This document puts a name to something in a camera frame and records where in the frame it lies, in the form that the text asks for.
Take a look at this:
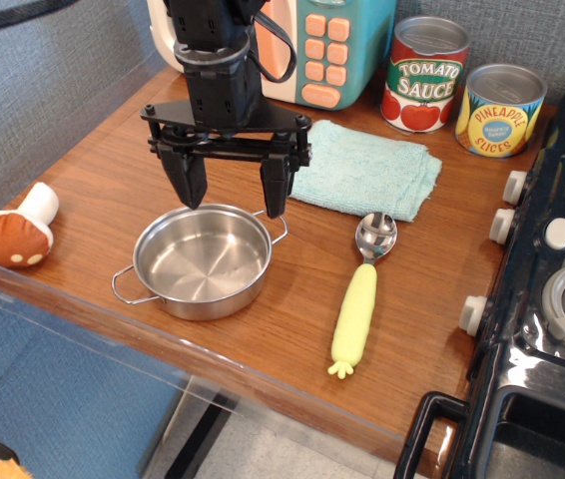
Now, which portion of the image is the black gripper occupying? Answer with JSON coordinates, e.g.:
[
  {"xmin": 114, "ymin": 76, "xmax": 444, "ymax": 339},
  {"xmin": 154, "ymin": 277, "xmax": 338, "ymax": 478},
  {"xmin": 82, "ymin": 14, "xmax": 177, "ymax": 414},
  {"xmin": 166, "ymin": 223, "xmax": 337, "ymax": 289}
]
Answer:
[{"xmin": 141, "ymin": 33, "xmax": 311, "ymax": 219}]

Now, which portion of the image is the light blue cloth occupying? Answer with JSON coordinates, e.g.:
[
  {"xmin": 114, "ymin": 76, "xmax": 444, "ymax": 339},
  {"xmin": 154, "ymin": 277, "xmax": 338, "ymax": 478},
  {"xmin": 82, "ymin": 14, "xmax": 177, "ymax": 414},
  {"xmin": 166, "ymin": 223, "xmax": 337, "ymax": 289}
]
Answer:
[{"xmin": 291, "ymin": 120, "xmax": 442, "ymax": 223}]

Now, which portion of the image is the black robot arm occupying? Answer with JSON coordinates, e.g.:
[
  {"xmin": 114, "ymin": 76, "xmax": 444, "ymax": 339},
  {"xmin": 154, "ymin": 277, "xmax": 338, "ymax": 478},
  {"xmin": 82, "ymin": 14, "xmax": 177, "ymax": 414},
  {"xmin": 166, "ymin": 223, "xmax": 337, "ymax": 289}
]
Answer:
[{"xmin": 141, "ymin": 1, "xmax": 311, "ymax": 219}]

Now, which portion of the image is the small steel pot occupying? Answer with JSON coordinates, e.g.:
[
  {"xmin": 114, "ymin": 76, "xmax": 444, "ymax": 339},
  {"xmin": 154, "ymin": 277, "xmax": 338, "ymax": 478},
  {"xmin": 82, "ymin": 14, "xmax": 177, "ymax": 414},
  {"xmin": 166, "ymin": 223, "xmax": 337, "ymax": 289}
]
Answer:
[{"xmin": 111, "ymin": 204, "xmax": 288, "ymax": 321}]

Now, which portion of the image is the teal toy microwave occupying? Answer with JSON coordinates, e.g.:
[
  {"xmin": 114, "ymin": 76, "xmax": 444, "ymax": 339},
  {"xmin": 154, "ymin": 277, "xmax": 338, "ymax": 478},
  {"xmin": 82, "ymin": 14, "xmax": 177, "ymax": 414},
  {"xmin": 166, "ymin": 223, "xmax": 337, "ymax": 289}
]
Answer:
[{"xmin": 148, "ymin": 1, "xmax": 396, "ymax": 111}]

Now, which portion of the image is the plush brown mushroom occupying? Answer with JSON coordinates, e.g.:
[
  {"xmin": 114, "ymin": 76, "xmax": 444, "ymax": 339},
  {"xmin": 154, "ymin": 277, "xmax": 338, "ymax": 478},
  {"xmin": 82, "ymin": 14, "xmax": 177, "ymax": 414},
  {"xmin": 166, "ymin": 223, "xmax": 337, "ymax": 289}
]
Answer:
[{"xmin": 0, "ymin": 182, "xmax": 59, "ymax": 269}]

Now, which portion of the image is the tomato sauce can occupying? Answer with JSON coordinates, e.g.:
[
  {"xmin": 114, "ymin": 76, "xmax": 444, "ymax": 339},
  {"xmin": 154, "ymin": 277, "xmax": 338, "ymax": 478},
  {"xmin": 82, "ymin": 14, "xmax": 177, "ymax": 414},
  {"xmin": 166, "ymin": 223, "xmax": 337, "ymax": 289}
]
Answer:
[{"xmin": 381, "ymin": 16, "xmax": 470, "ymax": 133}]

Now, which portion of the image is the pineapple slices can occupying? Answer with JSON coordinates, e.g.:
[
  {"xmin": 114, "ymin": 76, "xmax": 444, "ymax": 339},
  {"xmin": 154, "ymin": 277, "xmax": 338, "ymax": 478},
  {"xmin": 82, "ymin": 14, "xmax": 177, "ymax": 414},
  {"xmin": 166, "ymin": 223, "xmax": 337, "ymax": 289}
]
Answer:
[{"xmin": 455, "ymin": 64, "xmax": 547, "ymax": 159}]

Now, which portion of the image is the black toy stove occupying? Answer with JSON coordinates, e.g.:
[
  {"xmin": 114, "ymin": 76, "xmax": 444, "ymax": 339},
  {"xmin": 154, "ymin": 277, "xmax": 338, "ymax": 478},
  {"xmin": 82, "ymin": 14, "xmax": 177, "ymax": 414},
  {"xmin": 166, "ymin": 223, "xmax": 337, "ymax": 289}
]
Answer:
[{"xmin": 394, "ymin": 95, "xmax": 565, "ymax": 478}]

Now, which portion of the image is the black cable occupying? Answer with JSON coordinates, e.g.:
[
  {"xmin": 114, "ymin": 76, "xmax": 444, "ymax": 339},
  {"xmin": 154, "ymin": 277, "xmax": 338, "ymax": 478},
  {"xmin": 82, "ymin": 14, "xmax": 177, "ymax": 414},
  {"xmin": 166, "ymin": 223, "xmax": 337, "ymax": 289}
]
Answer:
[{"xmin": 248, "ymin": 10, "xmax": 297, "ymax": 85}]

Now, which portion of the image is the spoon with yellow handle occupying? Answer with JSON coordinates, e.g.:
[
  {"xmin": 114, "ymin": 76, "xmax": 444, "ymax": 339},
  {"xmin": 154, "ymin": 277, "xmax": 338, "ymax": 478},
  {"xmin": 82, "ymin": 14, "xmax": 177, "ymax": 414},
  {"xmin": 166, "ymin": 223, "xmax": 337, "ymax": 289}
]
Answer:
[{"xmin": 327, "ymin": 213, "xmax": 398, "ymax": 379}]

